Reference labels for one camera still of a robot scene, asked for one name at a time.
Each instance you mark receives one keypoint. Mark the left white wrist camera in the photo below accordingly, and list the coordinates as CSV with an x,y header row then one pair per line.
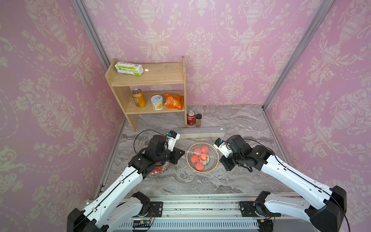
x,y
172,138

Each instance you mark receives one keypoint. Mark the beige plastic wrap dispenser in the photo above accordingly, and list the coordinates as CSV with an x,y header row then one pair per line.
x,y
202,132

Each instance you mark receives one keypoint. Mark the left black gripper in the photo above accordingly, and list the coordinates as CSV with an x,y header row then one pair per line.
x,y
177,154

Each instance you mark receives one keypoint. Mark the small electronics board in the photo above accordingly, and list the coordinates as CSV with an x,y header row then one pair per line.
x,y
142,224

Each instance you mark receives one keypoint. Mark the small brown spice jar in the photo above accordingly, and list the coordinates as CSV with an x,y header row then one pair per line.
x,y
198,121

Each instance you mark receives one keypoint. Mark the white green carton box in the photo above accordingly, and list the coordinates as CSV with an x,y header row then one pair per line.
x,y
128,68

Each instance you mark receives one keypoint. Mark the red strawberries pile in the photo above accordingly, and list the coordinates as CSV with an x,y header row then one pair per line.
x,y
158,170

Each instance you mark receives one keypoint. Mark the patterned plate with peaches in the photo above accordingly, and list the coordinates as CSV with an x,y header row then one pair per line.
x,y
213,160

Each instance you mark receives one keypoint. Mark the peach fruit pile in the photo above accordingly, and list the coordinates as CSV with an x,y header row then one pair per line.
x,y
199,157

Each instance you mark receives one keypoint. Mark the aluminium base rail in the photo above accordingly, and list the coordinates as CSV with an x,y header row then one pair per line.
x,y
204,208

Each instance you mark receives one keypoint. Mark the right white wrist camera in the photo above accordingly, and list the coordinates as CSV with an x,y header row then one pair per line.
x,y
222,147

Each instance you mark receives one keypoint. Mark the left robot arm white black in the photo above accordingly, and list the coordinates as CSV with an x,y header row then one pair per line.
x,y
116,188

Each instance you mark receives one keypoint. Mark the orange snack bag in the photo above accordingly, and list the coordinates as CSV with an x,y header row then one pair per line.
x,y
173,101

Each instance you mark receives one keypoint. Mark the red soda can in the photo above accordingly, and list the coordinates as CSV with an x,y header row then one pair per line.
x,y
191,118

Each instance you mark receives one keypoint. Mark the orange drink can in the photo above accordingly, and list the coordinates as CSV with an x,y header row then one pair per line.
x,y
138,97

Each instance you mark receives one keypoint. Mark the white yellow cup container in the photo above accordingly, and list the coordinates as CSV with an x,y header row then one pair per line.
x,y
157,102

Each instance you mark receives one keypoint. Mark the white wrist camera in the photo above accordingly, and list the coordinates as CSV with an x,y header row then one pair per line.
x,y
222,147
172,138

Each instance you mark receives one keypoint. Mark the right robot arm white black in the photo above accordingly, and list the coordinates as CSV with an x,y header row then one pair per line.
x,y
289,185

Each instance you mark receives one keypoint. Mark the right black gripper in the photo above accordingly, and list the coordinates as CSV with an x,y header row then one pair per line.
x,y
224,160

